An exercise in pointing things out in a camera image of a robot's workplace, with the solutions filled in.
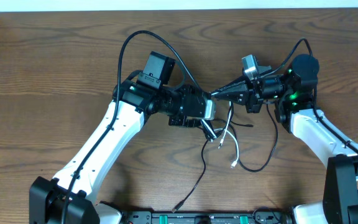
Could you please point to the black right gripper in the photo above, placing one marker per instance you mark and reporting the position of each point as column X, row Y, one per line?
column 238, row 92

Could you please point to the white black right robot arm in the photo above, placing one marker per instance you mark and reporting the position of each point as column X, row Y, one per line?
column 294, row 96

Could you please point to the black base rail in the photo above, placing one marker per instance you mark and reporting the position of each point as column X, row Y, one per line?
column 262, row 216

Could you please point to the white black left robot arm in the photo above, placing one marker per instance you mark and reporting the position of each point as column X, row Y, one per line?
column 69, row 197

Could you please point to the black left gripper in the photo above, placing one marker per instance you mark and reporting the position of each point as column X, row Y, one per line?
column 182, row 121

